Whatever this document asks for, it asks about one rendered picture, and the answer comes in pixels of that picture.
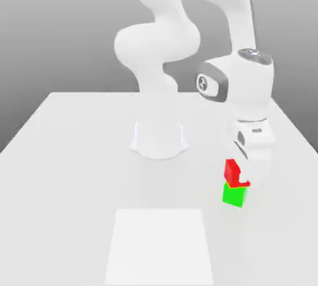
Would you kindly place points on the small green cube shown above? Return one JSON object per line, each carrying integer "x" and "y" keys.
{"x": 233, "y": 197}

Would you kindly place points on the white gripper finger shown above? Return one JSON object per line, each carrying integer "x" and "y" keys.
{"x": 244, "y": 172}

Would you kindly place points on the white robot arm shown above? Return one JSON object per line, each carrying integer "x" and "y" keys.
{"x": 159, "y": 42}

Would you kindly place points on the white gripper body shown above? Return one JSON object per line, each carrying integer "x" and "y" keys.
{"x": 258, "y": 158}

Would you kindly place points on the small red cube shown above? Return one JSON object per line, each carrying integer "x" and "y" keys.
{"x": 231, "y": 172}

